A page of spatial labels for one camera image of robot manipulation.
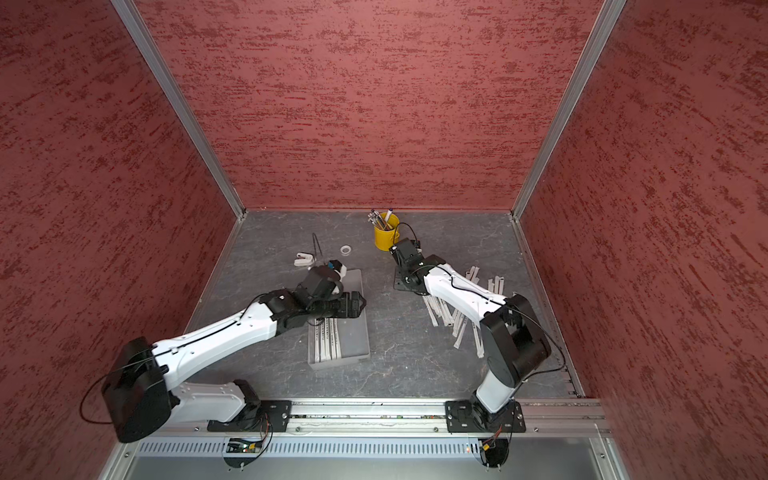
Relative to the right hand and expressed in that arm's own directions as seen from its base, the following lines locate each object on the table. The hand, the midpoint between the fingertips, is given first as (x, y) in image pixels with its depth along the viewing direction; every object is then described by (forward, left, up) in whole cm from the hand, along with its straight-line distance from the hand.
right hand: (404, 286), depth 90 cm
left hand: (-9, +15, +4) cm, 18 cm away
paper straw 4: (-13, +21, -8) cm, 26 cm away
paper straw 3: (-13, +22, -7) cm, 26 cm away
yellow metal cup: (+20, +6, -2) cm, 21 cm away
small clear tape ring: (+20, +21, -8) cm, 30 cm away
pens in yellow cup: (+21, +7, +7) cm, 23 cm away
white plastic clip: (+15, +35, -6) cm, 38 cm away
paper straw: (-13, +26, -7) cm, 30 cm away
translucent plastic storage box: (-13, +15, -9) cm, 22 cm away
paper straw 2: (-13, +25, -8) cm, 29 cm away
